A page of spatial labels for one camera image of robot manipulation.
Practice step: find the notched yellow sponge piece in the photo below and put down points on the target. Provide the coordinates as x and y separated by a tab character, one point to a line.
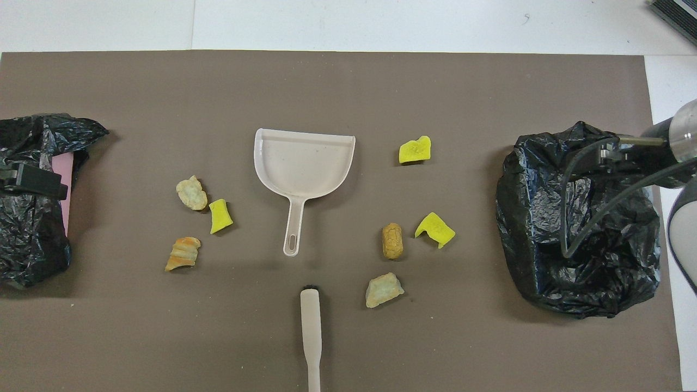
435	227

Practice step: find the brown cork-like bread roll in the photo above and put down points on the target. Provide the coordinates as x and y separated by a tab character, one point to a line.
392	242

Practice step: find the pale yellow bread chunk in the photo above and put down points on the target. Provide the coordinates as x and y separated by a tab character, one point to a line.
191	194

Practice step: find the crumpled black trash bag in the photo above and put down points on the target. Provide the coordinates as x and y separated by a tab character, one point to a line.
27	245

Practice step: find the brown table mat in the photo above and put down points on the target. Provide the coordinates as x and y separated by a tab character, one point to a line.
348	98

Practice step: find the orange ridged bread chunk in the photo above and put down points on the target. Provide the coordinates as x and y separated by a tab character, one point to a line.
183	255

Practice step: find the small yellow sponge piece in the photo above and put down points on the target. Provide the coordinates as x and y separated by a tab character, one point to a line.
220	216

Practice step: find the pink bin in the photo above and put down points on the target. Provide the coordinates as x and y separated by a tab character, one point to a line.
64	163

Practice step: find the beige plastic dustpan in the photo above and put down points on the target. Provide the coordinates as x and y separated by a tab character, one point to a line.
302	163

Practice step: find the dark ribbed panel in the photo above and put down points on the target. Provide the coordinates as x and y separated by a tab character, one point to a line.
678	13

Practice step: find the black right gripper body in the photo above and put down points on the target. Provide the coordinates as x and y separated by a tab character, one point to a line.
661	158

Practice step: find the black trash bag lined bin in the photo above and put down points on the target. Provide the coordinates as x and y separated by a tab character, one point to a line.
539	218

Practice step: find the pale ridged bread chunk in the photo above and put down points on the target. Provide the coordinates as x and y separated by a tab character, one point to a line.
384	290

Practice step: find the beige brush with black bristles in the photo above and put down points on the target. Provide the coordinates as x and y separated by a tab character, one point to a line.
310	316

